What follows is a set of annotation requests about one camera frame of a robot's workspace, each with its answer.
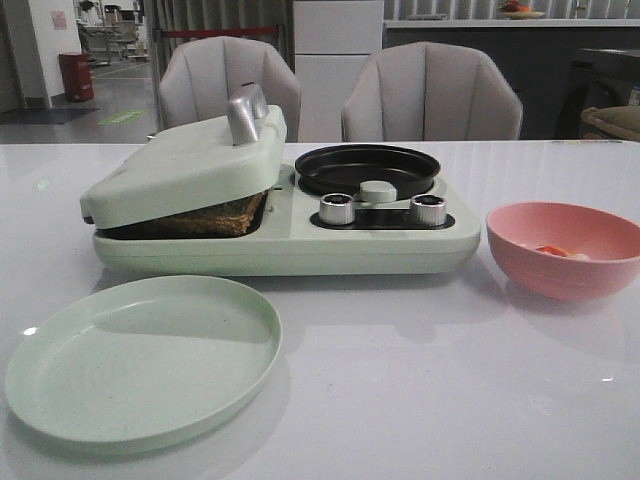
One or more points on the bread slice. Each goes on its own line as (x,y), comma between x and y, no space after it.
(229,219)

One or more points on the green breakfast maker lid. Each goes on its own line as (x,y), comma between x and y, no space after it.
(189,167)

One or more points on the orange shrimp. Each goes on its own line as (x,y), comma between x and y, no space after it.
(553,250)

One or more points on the pink bowl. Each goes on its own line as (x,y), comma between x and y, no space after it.
(604,249)

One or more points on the green breakfast maker base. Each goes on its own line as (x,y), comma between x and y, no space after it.
(288,243)

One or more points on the left silver control knob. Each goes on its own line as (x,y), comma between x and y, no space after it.
(336,209)

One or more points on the silver control knob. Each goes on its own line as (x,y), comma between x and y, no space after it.
(336,209)
(428,210)

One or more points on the black round frying pan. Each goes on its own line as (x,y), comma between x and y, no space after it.
(342,168)

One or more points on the right silver control knob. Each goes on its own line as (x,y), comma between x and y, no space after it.
(428,210)

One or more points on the right grey chair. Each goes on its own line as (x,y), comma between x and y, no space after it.
(427,91)

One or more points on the grey chair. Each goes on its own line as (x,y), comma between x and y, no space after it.
(427,91)
(202,75)

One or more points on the white cabinet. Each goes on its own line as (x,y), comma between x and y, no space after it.
(332,41)

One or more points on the left grey chair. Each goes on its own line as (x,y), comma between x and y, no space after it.
(202,75)

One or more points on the green round plate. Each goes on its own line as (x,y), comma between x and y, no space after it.
(145,365)

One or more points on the red barrier tape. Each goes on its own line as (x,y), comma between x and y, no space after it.
(209,33)

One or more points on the dark counter with white top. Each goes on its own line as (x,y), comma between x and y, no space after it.
(557,67)

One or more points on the fruit plate on counter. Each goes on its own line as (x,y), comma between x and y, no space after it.
(515,10)

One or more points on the red bin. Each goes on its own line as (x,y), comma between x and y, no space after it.
(76,76)

